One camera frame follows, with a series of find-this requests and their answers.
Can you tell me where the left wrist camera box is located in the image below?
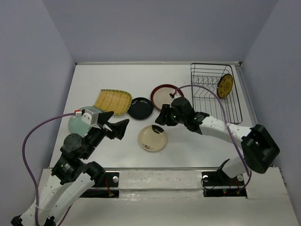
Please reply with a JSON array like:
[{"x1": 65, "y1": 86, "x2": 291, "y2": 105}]
[{"x1": 81, "y1": 108, "x2": 100, "y2": 125}]

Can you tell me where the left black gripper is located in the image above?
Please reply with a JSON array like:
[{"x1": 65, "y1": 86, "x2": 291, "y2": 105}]
[{"x1": 83, "y1": 110, "x2": 130, "y2": 158}]

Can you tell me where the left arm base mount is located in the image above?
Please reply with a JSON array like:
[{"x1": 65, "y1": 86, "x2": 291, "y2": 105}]
[{"x1": 80, "y1": 171, "x2": 119, "y2": 198}]

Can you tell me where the red rimmed beige plate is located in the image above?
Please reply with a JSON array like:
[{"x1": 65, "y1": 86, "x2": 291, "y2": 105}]
[{"x1": 150, "y1": 84, "x2": 184, "y2": 111}]

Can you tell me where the amber patterned small plate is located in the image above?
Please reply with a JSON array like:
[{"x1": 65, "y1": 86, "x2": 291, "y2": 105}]
[{"x1": 217, "y1": 73, "x2": 234, "y2": 98}]

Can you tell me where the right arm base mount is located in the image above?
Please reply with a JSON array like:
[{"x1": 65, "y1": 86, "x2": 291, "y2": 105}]
[{"x1": 201, "y1": 171, "x2": 247, "y2": 198}]

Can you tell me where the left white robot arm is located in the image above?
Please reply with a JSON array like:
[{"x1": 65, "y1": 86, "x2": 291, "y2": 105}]
[{"x1": 11, "y1": 108, "x2": 129, "y2": 226}]

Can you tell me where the black wire dish rack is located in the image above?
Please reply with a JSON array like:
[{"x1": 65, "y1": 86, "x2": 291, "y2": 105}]
[{"x1": 190, "y1": 63, "x2": 243, "y2": 125}]

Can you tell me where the yellow bamboo woven plate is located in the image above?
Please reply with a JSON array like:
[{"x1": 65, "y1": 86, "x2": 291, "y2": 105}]
[{"x1": 93, "y1": 89, "x2": 132, "y2": 116}]

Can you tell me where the light green round plate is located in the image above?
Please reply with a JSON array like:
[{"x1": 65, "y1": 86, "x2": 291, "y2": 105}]
[{"x1": 69, "y1": 106, "x2": 94, "y2": 137}]

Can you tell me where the cream plate black brushstroke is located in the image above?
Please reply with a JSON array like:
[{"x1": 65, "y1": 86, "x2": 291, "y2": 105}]
[{"x1": 138, "y1": 125, "x2": 168, "y2": 152}]

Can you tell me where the black round plate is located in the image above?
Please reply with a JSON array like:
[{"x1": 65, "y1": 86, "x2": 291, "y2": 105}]
[{"x1": 127, "y1": 97, "x2": 154, "y2": 121}]

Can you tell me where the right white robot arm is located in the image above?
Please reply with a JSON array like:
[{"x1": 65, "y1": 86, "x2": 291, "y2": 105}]
[{"x1": 155, "y1": 97, "x2": 280, "y2": 185}]

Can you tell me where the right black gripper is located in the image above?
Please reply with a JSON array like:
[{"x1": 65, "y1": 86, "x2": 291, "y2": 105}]
[{"x1": 155, "y1": 103, "x2": 187, "y2": 126}]

